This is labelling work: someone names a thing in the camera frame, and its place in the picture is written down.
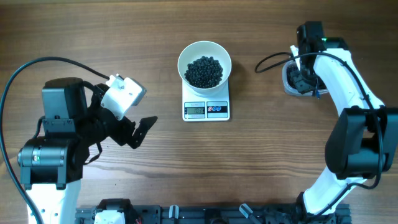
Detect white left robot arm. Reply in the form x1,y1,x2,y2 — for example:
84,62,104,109
18,75,157,223

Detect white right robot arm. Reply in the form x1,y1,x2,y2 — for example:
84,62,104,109
288,21,397,222

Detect white digital kitchen scale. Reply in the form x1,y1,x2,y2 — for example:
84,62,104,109
182,79,231,122

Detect black beans in bowl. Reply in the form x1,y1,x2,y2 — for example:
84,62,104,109
184,56,223,89

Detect white bowl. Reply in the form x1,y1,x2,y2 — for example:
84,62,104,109
177,40,232,82

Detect black beans in container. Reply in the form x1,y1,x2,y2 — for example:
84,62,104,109
286,65,300,89

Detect clear plastic container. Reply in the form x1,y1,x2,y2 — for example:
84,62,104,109
282,61,329,97

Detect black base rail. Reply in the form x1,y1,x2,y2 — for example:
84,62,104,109
74,198,352,224

